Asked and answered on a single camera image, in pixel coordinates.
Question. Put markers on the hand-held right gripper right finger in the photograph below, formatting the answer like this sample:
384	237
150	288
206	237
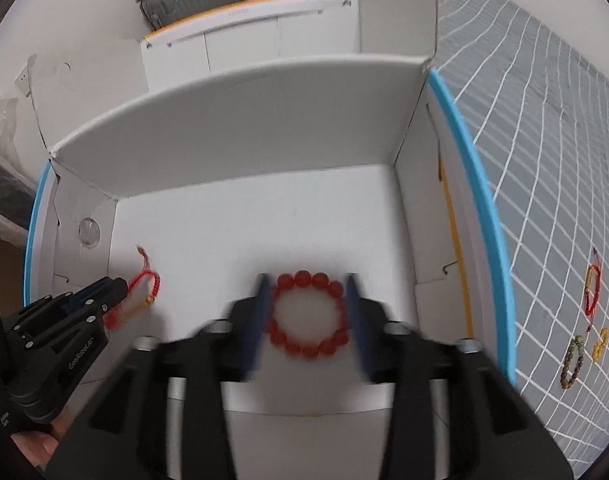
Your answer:
359	332

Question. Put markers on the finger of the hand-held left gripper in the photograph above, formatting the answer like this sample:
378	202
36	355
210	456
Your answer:
92	288
107	302

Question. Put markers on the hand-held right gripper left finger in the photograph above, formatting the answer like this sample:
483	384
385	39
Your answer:
257	322

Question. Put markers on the white cardboard box blue outside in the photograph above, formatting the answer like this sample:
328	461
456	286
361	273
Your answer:
284	220

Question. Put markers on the person's left hand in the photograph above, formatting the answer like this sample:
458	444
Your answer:
42	447

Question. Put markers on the grey checked bed sheet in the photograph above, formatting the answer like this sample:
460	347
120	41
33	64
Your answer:
534	160

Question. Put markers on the white box with orange flap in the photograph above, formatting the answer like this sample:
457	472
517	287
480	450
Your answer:
244	40

